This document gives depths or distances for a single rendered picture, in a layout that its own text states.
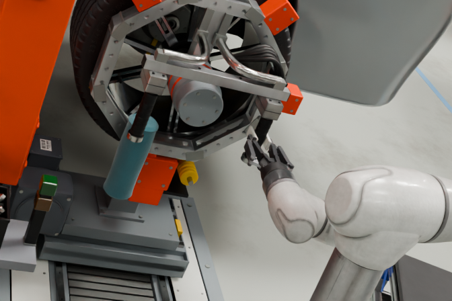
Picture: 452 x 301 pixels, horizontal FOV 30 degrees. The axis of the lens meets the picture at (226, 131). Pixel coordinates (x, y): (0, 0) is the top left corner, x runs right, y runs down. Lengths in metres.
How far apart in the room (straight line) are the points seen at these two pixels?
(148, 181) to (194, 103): 0.40
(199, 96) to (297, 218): 0.49
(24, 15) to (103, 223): 0.97
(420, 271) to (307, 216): 1.18
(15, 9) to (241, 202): 1.83
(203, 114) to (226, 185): 1.39
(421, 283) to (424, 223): 1.56
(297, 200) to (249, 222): 1.50
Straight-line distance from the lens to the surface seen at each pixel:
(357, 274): 1.58
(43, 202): 2.19
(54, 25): 2.10
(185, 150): 2.59
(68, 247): 2.80
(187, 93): 2.31
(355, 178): 1.49
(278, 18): 2.42
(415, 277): 3.11
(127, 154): 2.41
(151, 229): 2.88
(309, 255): 3.54
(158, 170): 2.60
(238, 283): 3.21
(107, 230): 2.81
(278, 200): 2.08
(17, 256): 2.25
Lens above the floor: 1.89
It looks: 27 degrees down
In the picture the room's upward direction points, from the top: 24 degrees clockwise
